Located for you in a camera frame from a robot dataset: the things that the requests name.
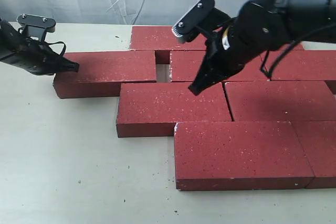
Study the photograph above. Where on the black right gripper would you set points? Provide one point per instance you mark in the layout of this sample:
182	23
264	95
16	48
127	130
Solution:
227	53

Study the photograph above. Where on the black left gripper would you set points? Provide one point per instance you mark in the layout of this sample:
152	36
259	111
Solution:
34	56

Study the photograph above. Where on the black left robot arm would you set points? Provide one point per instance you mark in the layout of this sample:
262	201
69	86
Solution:
8	30

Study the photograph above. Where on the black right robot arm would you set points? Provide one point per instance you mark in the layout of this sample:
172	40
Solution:
260	26

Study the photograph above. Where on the red brick third row right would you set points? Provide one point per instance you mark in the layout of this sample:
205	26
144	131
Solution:
280	101

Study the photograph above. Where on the red brick back row left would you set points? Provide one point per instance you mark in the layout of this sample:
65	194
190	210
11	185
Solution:
161	40

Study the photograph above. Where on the red brick second row right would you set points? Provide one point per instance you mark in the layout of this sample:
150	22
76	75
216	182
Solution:
307	65

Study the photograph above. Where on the red brick front row left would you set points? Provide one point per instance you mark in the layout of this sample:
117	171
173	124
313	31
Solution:
239	156

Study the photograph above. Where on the red brick back row right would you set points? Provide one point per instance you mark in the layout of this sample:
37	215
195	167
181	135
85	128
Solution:
299	46

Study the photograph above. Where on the red brick front row right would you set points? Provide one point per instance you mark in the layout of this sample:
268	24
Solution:
317	139

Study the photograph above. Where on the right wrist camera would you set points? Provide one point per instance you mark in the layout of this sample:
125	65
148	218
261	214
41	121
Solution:
203	18

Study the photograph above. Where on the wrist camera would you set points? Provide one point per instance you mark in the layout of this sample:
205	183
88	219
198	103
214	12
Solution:
36	26
203	18

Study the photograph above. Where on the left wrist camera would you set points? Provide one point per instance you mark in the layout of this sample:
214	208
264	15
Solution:
36	26

